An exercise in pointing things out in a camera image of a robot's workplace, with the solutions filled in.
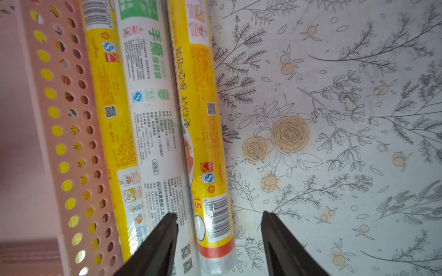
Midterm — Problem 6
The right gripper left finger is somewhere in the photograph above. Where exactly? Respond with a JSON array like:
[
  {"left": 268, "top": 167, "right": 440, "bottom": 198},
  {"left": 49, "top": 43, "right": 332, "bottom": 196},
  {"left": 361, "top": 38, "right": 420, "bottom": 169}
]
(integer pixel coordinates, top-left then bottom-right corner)
[{"left": 114, "top": 213, "right": 178, "bottom": 276}]

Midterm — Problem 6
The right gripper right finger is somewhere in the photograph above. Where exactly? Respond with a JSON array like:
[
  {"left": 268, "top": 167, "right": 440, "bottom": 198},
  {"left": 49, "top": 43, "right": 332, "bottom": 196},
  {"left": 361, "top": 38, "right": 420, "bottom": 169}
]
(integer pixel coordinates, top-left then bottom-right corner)
[{"left": 261, "top": 211, "right": 328, "bottom": 276}]

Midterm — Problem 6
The white green plastic wrap roll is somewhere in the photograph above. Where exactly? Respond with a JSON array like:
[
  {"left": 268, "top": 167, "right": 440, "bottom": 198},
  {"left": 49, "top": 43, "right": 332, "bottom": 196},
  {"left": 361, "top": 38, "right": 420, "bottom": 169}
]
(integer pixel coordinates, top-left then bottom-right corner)
[{"left": 115, "top": 1, "right": 201, "bottom": 276}]

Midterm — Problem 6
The yellow plastic wrap roll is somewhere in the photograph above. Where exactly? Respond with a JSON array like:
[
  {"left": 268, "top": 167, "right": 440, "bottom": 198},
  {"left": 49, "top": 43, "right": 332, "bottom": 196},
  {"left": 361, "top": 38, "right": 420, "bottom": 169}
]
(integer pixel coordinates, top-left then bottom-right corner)
[
  {"left": 168, "top": 1, "right": 236, "bottom": 276},
  {"left": 79, "top": 1, "right": 147, "bottom": 262}
]

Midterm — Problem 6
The pink perforated plastic basket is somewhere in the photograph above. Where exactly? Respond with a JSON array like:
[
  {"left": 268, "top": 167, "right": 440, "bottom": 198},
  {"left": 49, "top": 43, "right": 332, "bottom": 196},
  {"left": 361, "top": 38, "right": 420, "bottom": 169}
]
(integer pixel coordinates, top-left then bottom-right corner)
[{"left": 1, "top": 1, "right": 123, "bottom": 276}]

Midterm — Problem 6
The floral patterned table mat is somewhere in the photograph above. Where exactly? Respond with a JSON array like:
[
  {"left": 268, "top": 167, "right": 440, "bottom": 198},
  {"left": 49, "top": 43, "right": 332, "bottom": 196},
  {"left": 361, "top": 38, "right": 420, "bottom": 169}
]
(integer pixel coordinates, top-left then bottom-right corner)
[{"left": 208, "top": 1, "right": 442, "bottom": 276}]

